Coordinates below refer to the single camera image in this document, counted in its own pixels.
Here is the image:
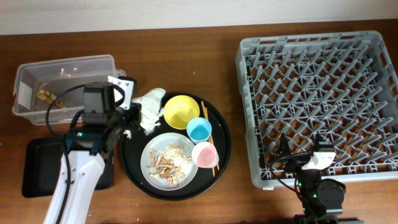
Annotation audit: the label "grey plate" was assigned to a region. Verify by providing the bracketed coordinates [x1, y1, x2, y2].
[141, 133, 198, 191]

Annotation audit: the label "brown food scrap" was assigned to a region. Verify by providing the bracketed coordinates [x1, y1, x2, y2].
[36, 90, 65, 109]

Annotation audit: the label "round black serving tray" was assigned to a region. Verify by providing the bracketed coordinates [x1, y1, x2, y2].
[119, 95, 231, 201]

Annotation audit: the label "black rectangular tray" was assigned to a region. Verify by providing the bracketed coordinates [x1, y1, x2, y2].
[21, 136, 114, 198]

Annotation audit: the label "clear plastic waste bin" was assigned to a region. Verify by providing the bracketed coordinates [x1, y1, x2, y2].
[12, 55, 126, 125]

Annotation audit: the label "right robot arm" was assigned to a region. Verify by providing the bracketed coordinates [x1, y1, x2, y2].
[278, 134, 346, 224]

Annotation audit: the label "pink cup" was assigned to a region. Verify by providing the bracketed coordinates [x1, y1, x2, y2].
[192, 142, 220, 169]

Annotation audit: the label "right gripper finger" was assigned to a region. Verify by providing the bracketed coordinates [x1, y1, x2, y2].
[314, 133, 332, 146]
[279, 133, 292, 155]

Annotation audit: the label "white napkin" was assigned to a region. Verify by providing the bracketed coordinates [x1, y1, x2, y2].
[131, 88, 166, 136]

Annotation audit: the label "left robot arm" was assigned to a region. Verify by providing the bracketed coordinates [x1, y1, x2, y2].
[44, 103, 141, 223]

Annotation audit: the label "wooden chopstick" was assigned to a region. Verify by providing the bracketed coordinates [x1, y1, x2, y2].
[201, 101, 220, 176]
[203, 106, 215, 177]

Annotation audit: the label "food leftovers on plate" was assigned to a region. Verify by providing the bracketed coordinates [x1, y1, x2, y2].
[148, 144, 193, 188]

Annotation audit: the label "grey dishwasher rack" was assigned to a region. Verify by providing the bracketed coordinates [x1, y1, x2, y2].
[235, 30, 397, 190]

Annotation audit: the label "blue cup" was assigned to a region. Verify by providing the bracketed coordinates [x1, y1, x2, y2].
[187, 118, 212, 144]

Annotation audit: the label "yellow bowl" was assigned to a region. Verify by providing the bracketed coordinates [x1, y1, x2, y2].
[164, 95, 200, 130]

